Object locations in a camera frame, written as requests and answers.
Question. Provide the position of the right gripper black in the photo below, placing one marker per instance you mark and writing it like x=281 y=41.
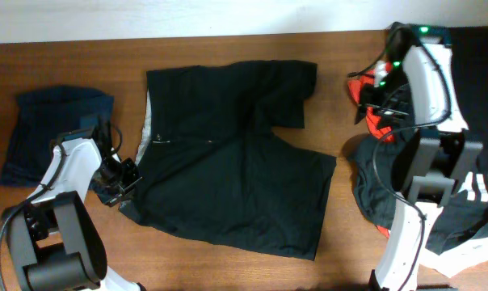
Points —
x=373 y=102

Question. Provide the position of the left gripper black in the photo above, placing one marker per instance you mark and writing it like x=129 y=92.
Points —
x=127 y=180

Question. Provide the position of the black shorts patterned waistband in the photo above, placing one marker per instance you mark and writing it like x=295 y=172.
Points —
x=215 y=171

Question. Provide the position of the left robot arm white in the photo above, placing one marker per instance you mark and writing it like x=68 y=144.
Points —
x=52 y=241

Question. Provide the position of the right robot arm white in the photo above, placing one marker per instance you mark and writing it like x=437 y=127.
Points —
x=414 y=70

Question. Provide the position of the red garment in pile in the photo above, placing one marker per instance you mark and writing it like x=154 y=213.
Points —
x=373 y=121

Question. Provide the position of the folded navy blue garment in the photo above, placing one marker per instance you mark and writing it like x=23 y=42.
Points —
x=43 y=115

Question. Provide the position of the black t-shirt on pile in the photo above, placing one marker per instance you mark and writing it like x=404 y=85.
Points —
x=469 y=66

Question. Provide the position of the black garment white lettering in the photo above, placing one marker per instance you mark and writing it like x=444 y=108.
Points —
x=464 y=218

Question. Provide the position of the white garment under pile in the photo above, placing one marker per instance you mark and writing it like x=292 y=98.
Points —
x=456 y=260

